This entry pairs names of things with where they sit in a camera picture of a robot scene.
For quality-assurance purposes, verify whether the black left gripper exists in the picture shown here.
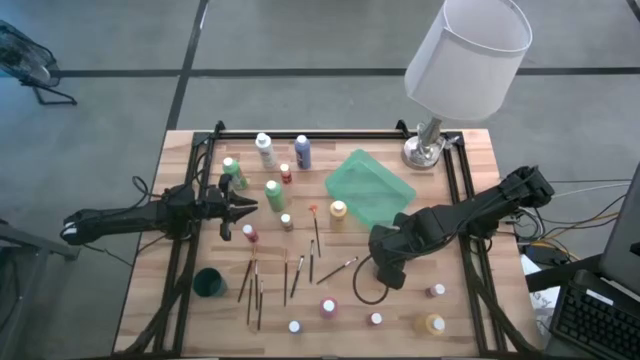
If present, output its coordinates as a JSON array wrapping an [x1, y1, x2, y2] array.
[[199, 174, 259, 241]]

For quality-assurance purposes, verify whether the large green paint bottle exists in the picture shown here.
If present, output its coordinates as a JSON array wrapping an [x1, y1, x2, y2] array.
[[264, 179, 287, 213]]

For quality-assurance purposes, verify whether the large white paint bottle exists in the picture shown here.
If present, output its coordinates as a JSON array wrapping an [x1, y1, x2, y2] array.
[[254, 131, 278, 170]]

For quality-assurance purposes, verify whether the large yellow-orange paint bottle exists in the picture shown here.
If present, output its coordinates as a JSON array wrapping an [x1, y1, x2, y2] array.
[[413, 313, 447, 337]]

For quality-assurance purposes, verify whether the large pink paint bottle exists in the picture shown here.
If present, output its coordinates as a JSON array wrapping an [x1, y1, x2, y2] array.
[[319, 296, 339, 321]]

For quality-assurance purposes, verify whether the large purple paint bottle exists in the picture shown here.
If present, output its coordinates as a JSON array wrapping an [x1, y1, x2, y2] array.
[[293, 134, 313, 171]]

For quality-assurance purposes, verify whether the light green labelled paint bottle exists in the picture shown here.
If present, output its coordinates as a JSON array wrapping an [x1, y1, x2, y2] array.
[[221, 156, 250, 192]]

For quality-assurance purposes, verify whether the large bright yellow paint bottle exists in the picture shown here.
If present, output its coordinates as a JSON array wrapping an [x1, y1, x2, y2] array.
[[328, 199, 349, 232]]

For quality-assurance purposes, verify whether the orange bristle paintbrush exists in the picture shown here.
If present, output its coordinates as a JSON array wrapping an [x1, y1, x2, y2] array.
[[308, 203, 322, 259]]

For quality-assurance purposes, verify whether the dark green cup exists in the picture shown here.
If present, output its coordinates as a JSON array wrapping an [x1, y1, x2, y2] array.
[[192, 267, 229, 299]]

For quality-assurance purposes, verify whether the green translucent plastic bin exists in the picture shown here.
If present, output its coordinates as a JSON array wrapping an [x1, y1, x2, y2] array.
[[324, 148, 418, 230]]

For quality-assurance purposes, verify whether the white printed paper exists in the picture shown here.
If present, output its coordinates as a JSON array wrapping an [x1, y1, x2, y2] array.
[[519, 253, 561, 331]]

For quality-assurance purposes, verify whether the dark box on floor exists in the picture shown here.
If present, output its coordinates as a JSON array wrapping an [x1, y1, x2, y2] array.
[[522, 242, 571, 267]]

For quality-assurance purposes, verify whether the black desk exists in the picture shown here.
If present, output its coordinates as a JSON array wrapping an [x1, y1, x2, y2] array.
[[524, 253, 640, 360]]

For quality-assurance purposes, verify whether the black keyboard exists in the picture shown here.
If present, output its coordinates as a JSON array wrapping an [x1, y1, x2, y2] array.
[[549, 279, 640, 360]]

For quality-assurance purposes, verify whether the grey side table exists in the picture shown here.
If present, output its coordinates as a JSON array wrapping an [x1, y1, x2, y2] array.
[[0, 219, 81, 360]]

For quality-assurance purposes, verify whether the white shade chrome table lamp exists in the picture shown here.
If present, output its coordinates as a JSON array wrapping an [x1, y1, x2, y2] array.
[[401, 0, 534, 171]]

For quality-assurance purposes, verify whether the grey laptop screen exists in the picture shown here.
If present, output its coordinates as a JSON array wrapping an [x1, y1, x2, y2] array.
[[598, 162, 640, 296]]

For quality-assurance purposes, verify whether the black floor fan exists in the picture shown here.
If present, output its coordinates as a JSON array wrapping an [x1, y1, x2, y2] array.
[[0, 19, 79, 107]]

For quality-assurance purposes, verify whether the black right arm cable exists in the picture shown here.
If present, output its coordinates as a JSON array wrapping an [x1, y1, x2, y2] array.
[[352, 253, 390, 305]]

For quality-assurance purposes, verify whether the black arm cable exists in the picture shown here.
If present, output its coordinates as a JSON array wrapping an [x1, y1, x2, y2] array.
[[352, 253, 390, 305], [130, 174, 169, 204]]

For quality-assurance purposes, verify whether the long black handle paintbrush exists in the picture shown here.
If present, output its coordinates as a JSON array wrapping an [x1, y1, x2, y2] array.
[[315, 256, 360, 286]]

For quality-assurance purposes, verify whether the black handle silver ferrule paintbrush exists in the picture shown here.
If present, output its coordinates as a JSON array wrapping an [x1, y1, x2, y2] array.
[[290, 254, 306, 300]]

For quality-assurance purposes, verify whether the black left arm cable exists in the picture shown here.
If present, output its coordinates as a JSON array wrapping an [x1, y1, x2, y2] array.
[[130, 174, 169, 204]]

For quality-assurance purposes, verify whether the white floor cable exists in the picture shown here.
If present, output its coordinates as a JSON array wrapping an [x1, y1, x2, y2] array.
[[549, 182, 634, 199]]

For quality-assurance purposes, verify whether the yellow floor cable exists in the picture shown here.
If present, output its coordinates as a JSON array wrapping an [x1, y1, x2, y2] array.
[[542, 212, 621, 241]]

